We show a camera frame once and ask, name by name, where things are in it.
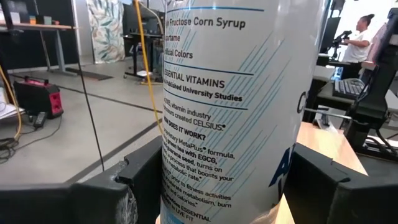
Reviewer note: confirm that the black power adapter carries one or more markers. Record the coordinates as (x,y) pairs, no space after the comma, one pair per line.
(39,119)

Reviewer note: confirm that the person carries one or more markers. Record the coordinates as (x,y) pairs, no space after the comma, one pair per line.
(357,46)

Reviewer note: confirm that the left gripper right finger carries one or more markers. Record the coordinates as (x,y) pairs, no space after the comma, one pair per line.
(335,199)

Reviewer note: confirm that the white paper stack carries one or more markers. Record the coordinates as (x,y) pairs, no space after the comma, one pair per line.
(7,109)

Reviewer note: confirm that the black red power station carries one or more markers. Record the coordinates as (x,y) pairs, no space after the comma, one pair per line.
(34,96)

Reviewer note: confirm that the wooden top desk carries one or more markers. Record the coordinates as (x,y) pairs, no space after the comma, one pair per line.
(46,27)

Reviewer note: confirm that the black camera on stand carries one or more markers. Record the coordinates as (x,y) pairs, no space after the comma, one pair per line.
(337,40)

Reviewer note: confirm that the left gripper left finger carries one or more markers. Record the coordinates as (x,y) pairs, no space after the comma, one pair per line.
(93,202)

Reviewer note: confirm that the black equipment cart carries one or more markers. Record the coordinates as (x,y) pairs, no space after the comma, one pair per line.
(149,25)

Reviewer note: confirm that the dark keyboard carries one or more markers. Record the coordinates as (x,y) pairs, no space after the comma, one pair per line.
(348,88)

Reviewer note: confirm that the white Celsius can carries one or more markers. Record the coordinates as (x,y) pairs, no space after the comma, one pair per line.
(236,109)

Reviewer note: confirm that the dark floor mat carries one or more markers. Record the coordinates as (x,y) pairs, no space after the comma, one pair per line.
(90,74)

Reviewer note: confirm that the wooden shelf with black legs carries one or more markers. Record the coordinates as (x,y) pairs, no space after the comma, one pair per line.
(329,146)

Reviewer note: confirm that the grey desk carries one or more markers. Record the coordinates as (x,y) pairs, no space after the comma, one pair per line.
(325,73)

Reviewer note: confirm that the leaf pattern curtain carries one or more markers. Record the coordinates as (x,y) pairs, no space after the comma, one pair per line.
(105,31)

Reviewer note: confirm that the black monitor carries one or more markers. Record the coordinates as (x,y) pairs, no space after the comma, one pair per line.
(329,34)

